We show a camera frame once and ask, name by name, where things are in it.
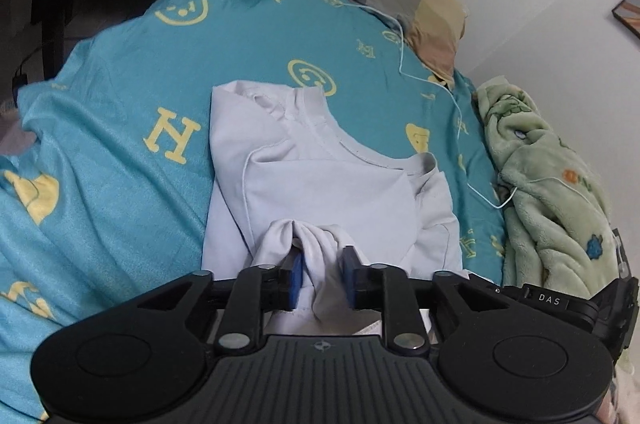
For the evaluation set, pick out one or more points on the white t-shirt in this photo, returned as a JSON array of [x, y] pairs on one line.
[[320, 184]]

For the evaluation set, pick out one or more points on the green printed fleece blanket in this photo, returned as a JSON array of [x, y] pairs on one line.
[[550, 214]]

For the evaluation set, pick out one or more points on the black picture frame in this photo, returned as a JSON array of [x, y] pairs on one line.
[[631, 11]]

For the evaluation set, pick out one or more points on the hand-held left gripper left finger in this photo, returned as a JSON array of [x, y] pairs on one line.
[[296, 281]]

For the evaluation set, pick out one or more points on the teal printed bed sheet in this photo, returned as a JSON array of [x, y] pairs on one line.
[[110, 184]]

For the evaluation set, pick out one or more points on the black power adapter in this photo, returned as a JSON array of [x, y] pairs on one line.
[[20, 81]]

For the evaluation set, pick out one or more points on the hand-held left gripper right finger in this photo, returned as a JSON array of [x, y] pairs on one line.
[[348, 279]]

